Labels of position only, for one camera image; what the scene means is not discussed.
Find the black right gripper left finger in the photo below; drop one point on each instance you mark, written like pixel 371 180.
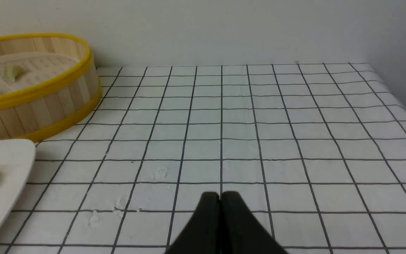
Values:
pixel 200 234

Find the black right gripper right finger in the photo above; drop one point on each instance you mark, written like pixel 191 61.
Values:
pixel 241 232

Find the white square plate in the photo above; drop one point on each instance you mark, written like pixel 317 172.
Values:
pixel 16 160

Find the checkered white tablecloth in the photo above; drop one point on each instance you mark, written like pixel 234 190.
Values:
pixel 317 152

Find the bamboo steamer basket yellow rim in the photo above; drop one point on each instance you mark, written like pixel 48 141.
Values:
pixel 44 110

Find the green dumpling in steamer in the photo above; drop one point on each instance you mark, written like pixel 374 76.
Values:
pixel 12 73

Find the white steamer liner paper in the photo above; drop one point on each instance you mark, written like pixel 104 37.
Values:
pixel 40 67

